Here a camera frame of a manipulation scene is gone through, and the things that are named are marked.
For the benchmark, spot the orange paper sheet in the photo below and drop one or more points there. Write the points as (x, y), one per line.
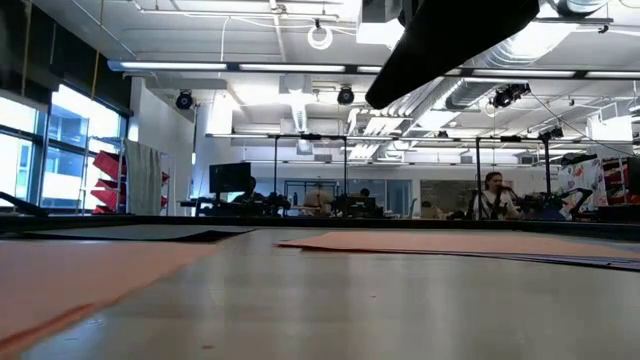
(450, 242)
(75, 280)

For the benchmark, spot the black paper sheet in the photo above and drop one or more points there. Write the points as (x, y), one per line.
(125, 233)

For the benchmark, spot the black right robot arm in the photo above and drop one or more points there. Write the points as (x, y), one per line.
(450, 40)

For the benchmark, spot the black background robot arm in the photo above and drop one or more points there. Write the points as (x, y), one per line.
(575, 197)

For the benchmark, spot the person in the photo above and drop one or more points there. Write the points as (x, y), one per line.
(495, 197)
(319, 200)
(248, 190)
(364, 192)

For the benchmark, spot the black round ceiling speaker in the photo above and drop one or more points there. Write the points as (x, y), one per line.
(345, 95)
(184, 100)

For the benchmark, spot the black computer monitor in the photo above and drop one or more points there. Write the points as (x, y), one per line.
(230, 177)

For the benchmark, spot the long ceiling light strip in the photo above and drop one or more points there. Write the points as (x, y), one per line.
(290, 67)

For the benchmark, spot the black office desk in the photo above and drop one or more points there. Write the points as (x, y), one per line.
(200, 202)

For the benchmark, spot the grey hanging cloth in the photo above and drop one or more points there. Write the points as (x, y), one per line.
(144, 180)

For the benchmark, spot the red storage bin rack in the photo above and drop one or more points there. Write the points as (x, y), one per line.
(107, 165)

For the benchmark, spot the large window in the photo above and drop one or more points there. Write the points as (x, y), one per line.
(70, 150)

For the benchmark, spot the white floral cloth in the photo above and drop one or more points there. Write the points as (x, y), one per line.
(582, 185)

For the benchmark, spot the red storage bin shelf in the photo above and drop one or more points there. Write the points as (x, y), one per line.
(617, 180)

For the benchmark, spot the black robot station frame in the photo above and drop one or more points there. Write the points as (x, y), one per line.
(310, 136)
(478, 175)

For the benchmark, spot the black aluminium table frame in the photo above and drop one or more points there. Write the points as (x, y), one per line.
(350, 222)

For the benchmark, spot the silver ventilation duct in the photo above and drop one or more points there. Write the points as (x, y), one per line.
(470, 95)

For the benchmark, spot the black ceiling camera rig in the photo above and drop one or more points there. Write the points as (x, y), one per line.
(507, 95)

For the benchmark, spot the black camera stand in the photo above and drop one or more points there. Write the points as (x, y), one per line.
(547, 160)

